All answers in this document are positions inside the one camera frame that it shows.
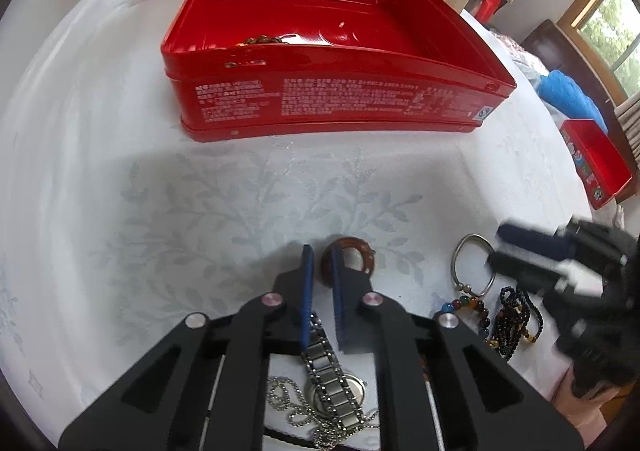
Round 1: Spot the silver link watch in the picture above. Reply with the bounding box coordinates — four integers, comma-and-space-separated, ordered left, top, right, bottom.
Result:
300, 311, 368, 432

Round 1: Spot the small red box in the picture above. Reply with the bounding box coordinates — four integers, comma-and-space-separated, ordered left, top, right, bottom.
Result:
559, 118, 633, 209

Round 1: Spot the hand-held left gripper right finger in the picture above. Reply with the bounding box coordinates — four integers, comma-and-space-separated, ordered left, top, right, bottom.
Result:
327, 246, 585, 451

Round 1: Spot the wooden headboard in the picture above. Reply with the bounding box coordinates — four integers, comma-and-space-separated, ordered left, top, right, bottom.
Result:
520, 20, 631, 146

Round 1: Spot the person's right forearm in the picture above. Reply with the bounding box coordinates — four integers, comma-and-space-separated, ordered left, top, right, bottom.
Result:
550, 366, 626, 437

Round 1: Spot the red tin box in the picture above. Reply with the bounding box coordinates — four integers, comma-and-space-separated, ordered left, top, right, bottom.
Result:
160, 0, 517, 144

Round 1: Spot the silver ball chain necklace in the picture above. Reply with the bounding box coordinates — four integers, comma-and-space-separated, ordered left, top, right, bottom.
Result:
267, 375, 381, 451

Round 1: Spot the silver bangle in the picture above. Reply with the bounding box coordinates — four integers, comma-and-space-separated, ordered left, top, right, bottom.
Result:
451, 233, 498, 296

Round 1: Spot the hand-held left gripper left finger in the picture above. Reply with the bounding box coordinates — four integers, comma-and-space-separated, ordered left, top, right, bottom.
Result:
59, 244, 316, 451

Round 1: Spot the floral quilt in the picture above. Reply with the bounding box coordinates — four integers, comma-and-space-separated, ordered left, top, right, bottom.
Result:
492, 28, 556, 99

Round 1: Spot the black bead bracelet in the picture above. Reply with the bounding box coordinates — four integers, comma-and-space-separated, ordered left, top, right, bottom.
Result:
492, 285, 546, 362

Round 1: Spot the colourful bead bracelet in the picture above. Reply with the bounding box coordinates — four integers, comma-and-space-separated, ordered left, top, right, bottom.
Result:
432, 295, 496, 349

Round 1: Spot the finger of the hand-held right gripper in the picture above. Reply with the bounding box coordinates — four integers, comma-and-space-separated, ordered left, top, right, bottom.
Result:
487, 251, 571, 298
496, 222, 581, 263

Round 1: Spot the blue cloth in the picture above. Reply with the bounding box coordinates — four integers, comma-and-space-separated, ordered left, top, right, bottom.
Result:
537, 70, 608, 134

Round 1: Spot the brown wooden bead bracelet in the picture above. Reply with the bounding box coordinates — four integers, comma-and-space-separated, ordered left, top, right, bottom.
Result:
235, 35, 296, 48

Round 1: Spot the wooden framed window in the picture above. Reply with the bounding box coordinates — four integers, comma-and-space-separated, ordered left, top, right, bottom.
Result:
557, 0, 640, 98

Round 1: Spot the brown wooden ring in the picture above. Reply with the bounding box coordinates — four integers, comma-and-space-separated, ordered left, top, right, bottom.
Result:
320, 238, 376, 288

